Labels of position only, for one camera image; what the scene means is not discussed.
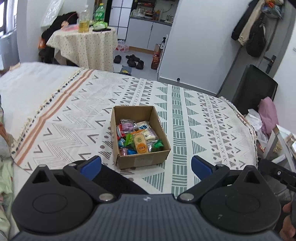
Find purple round cake packet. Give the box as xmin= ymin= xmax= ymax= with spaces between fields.
xmin=120 ymin=119 xmax=137 ymax=133

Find pink cloth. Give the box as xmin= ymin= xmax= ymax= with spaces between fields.
xmin=258 ymin=97 xmax=279 ymax=137

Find light green snack packet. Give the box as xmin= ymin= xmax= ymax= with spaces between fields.
xmin=125 ymin=133 xmax=135 ymax=149

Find blue candy packet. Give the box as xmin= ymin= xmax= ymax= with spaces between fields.
xmin=118 ymin=138 xmax=137 ymax=156

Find pile of black shoes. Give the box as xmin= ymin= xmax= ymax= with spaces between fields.
xmin=126 ymin=54 xmax=144 ymax=70

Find white kitchen cabinet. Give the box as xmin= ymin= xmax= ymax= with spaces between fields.
xmin=108 ymin=0 xmax=179 ymax=51

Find black chair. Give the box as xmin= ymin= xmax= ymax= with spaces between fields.
xmin=231 ymin=65 xmax=278 ymax=115

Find patterned bed blanket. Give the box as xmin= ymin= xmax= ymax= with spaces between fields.
xmin=11 ymin=70 xmax=257 ymax=195

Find red oil jug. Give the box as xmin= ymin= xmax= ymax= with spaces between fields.
xmin=151 ymin=52 xmax=161 ymax=70

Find orange yellow snack packet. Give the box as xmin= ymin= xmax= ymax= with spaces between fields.
xmin=133 ymin=133 xmax=149 ymax=154

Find black slipper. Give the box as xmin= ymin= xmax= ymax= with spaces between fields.
xmin=113 ymin=55 xmax=122 ymax=64

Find green soda bottle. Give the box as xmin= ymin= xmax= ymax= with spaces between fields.
xmin=93 ymin=3 xmax=105 ymax=23

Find red blue striped snack packet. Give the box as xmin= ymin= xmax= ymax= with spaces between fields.
xmin=116 ymin=124 xmax=122 ymax=140

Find dark green snack packet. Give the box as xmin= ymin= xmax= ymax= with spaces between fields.
xmin=149 ymin=139 xmax=164 ymax=152

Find brown cardboard box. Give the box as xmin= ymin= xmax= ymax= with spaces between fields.
xmin=110 ymin=106 xmax=171 ymax=169

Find person's hand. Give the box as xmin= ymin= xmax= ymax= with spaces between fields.
xmin=280 ymin=202 xmax=295 ymax=241

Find hanging jackets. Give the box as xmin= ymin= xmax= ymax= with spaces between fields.
xmin=231 ymin=1 xmax=266 ymax=58

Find white bed sheet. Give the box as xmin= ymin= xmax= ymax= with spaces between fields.
xmin=1 ymin=62 xmax=80 ymax=140

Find red bottle pack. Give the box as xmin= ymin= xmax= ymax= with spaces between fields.
xmin=116 ymin=40 xmax=130 ymax=52

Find table with dotted cloth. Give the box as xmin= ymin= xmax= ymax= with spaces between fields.
xmin=47 ymin=27 xmax=118 ymax=72

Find yellow liquid bottle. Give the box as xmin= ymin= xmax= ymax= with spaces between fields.
xmin=78 ymin=4 xmax=90 ymax=33

